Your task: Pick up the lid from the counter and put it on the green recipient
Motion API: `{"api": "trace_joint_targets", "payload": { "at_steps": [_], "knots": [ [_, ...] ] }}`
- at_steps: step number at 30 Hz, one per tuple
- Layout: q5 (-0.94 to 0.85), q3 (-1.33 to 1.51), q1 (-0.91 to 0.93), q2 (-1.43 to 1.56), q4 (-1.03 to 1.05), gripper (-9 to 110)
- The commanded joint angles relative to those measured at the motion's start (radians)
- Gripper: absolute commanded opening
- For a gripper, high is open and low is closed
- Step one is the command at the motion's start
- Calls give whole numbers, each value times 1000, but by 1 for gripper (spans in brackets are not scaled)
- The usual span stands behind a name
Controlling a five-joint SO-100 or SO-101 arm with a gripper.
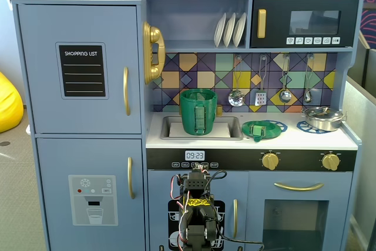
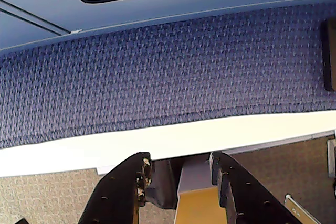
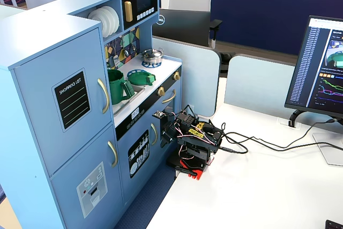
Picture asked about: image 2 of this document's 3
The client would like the dark rectangular object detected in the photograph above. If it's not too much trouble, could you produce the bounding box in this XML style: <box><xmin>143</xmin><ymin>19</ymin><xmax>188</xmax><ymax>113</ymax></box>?
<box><xmin>323</xmin><ymin>18</ymin><xmax>336</xmax><ymax>91</ymax></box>

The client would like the blue toy kitchen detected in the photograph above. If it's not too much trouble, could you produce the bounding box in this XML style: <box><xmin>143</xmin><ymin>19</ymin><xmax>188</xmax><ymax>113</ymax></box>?
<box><xmin>0</xmin><ymin>0</ymin><xmax>336</xmax><ymax>51</ymax></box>

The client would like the dishwasher door with print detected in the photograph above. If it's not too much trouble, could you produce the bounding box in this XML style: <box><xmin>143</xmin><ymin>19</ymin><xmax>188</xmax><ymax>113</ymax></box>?
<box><xmin>0</xmin><ymin>0</ymin><xmax>316</xmax><ymax>35</ymax></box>

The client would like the grey box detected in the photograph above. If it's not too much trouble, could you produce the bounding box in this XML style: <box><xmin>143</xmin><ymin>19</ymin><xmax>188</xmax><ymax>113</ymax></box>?
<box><xmin>326</xmin><ymin>138</ymin><xmax>336</xmax><ymax>180</ymax></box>

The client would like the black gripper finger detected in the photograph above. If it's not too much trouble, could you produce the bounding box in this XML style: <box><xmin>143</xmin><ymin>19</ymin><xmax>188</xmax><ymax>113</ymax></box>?
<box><xmin>81</xmin><ymin>152</ymin><xmax>153</xmax><ymax>224</ymax></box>
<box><xmin>211</xmin><ymin>152</ymin><xmax>323</xmax><ymax>224</ymax></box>

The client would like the metal bracket strip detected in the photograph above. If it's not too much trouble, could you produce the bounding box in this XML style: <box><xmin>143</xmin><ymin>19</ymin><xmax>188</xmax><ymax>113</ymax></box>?
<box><xmin>284</xmin><ymin>194</ymin><xmax>317</xmax><ymax>224</ymax></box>

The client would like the yellow wooden post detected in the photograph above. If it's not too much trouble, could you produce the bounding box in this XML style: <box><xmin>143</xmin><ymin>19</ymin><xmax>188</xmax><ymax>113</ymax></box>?
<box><xmin>176</xmin><ymin>155</ymin><xmax>226</xmax><ymax>224</ymax></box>

